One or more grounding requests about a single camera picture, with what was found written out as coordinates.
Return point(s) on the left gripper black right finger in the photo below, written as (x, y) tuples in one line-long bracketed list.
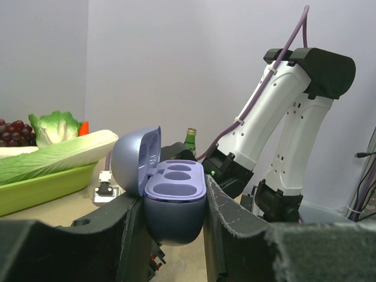
[(240, 246)]

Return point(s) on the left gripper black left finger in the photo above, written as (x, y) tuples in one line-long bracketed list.
[(108, 244)]

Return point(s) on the blue-grey earbud charging case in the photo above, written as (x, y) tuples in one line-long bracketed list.
[(173, 191)]

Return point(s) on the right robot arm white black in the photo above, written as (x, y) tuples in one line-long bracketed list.
[(288, 106)]

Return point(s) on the long green napa cabbage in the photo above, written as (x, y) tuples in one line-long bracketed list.
[(66, 155)]

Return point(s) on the green plastic tray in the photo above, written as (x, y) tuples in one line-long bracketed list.
[(28, 193)]

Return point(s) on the green glass bottle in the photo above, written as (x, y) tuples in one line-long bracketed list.
[(190, 140)]

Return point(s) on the orange carrot toy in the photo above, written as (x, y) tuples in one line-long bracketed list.
[(84, 128)]

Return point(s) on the green leafy lettuce toy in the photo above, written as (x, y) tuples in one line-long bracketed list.
[(54, 128)]

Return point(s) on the white king oyster mushroom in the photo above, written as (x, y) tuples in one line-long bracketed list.
[(14, 151)]

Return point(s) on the dark red grapes bunch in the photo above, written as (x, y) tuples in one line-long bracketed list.
[(16, 133)]

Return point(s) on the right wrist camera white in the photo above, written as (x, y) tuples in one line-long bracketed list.
[(106, 190)]

